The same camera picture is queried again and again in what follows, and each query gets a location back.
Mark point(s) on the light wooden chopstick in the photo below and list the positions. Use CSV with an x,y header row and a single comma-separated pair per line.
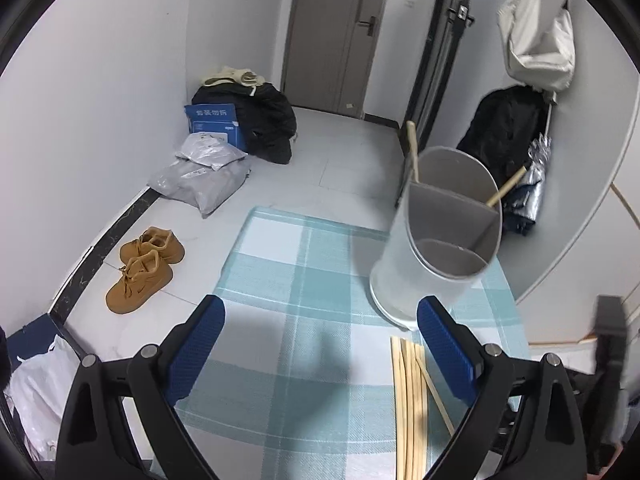
x,y
413,152
506,187

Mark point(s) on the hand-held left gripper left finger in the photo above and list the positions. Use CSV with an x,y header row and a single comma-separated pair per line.
x,y
200,345

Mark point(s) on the black bag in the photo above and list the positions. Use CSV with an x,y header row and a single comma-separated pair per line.
x,y
265,120

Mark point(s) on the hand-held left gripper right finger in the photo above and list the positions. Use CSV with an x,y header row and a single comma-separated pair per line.
x,y
445,345

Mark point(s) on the black framed door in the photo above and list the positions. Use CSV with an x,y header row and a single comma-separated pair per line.
x,y
440,60

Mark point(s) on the tan suede shoe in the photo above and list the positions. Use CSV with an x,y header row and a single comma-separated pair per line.
x,y
137,285
157,242

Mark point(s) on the grey plastic mail bag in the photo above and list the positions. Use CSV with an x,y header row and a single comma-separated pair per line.
x,y
212,152
205,187

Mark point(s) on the grey brown door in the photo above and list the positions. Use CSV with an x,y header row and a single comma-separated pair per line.
x,y
330,35

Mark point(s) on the teal checked tablecloth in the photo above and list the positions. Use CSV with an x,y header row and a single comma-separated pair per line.
x,y
300,310

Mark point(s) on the silver folded umbrella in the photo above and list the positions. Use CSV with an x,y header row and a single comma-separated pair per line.
x,y
532,190

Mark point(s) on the beige cloth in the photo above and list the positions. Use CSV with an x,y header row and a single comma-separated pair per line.
x,y
230,77

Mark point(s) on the blue cardboard box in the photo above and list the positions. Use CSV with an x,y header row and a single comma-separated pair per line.
x,y
215,120

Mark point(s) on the white grey utensil holder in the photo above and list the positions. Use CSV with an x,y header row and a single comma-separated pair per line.
x,y
400,260

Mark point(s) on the white plastic bag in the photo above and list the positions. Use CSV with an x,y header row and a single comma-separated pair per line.
x,y
35,395

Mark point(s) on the dark blue container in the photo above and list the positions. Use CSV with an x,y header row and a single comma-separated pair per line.
x,y
27,342

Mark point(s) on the black hanging jacket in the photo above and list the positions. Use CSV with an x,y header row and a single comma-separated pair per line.
x,y
505,130

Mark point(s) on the white hanging bag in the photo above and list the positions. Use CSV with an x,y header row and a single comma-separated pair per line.
x,y
537,40

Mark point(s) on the pile of wooden chopsticks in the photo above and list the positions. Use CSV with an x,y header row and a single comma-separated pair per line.
x,y
411,410

